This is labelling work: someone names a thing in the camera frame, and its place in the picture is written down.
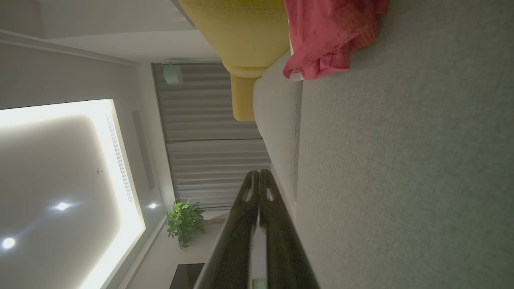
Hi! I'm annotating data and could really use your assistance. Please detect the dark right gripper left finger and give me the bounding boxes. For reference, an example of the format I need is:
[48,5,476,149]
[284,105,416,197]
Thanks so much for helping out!
[192,170,260,289]

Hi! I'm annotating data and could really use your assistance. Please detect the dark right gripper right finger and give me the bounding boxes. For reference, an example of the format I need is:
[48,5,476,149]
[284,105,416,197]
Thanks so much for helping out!
[260,169,320,289]

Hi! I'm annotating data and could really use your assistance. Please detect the red Bulls 23 jersey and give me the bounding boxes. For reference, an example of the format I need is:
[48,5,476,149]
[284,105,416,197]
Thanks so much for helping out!
[282,0,389,82]

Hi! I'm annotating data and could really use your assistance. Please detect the black rectangular panel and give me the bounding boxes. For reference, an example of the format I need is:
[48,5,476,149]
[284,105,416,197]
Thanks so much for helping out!
[169,263,206,289]

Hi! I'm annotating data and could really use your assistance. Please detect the green potted plant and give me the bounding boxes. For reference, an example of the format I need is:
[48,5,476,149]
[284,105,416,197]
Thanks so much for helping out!
[166,199,206,250]

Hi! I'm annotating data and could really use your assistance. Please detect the grey pleated curtain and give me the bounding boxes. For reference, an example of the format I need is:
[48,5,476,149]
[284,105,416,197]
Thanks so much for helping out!
[151,62,272,210]

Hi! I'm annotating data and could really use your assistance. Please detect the grey sofa cushion with seam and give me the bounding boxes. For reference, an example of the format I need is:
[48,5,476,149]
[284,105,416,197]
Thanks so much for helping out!
[252,50,303,215]

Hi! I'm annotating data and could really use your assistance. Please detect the yellow upholstered cushion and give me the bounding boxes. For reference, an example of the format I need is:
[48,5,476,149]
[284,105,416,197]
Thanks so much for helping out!
[178,0,291,122]

